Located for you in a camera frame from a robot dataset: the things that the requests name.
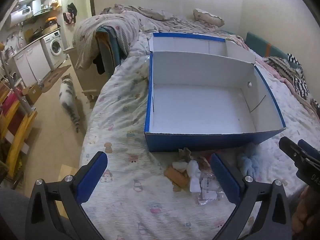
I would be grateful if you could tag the clothes hanging on wall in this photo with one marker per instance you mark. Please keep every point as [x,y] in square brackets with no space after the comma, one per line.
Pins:
[70,13]

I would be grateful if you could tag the dotted grey quilt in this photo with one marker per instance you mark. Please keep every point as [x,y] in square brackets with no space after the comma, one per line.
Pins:
[87,37]

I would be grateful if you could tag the light blue plush toy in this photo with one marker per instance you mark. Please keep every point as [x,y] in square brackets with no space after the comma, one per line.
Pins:
[247,161]

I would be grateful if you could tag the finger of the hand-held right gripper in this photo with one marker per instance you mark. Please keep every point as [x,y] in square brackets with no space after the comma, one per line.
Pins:
[291,147]
[310,148]

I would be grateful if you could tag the bed with printed sheet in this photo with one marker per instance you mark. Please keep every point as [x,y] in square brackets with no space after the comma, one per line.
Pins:
[125,120]

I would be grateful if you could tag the black and white striped cloth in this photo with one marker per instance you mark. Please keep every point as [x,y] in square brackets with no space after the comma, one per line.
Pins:
[300,80]

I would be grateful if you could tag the teal bed footboard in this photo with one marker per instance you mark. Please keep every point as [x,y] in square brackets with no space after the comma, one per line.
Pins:
[110,52]

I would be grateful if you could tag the orange-brown soft pouch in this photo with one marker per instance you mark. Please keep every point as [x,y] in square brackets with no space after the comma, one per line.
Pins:
[176,176]

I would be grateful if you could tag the white crumpled cloth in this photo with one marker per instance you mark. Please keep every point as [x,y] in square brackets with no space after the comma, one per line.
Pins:
[194,175]

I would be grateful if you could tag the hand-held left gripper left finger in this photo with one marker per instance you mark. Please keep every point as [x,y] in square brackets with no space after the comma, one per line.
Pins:
[91,177]

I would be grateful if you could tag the grey and white cat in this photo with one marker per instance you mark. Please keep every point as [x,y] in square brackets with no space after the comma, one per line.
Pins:
[67,95]

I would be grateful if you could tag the white kitchen cabinets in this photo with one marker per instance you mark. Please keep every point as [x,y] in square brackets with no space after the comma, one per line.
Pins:
[31,62]

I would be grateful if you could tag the silver range hood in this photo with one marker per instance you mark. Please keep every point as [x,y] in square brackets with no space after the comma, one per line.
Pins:
[40,7]

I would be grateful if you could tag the clear plastic packet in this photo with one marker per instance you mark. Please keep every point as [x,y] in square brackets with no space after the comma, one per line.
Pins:
[210,187]

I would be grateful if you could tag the small white soft pad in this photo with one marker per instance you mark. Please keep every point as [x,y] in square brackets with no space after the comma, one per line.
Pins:
[179,166]

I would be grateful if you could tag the light wooden stool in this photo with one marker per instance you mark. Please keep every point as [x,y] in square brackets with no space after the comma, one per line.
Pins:
[80,80]

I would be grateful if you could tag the yellow wooden chair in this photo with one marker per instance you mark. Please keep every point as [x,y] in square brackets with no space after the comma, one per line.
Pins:
[18,132]

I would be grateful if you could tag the white washing machine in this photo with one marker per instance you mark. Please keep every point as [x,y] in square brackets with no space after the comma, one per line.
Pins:
[53,48]

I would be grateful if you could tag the person's right hand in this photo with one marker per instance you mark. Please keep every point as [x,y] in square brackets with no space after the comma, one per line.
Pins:
[305,210]

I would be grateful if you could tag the beige patterned blanket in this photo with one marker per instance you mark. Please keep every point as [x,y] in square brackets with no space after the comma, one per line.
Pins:
[150,12]

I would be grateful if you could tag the white water heater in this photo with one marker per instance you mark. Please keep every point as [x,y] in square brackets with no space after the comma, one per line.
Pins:
[18,16]

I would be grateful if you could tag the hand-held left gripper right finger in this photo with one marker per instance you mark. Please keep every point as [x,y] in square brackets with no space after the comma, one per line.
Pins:
[223,177]

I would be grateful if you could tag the beige frilled pillow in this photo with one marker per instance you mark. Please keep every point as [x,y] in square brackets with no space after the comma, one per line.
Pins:
[208,17]

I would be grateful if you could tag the teal headboard with orange stripe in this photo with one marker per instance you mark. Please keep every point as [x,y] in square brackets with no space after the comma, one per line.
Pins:
[260,46]

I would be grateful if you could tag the brown door mat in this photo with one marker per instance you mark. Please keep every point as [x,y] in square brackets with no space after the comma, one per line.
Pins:
[56,76]

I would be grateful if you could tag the blue and white cardboard box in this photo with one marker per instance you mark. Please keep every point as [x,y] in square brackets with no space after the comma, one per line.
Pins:
[200,105]

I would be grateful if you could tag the crocheted patterned blanket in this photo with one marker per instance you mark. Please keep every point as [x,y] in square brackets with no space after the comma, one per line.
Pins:
[280,66]

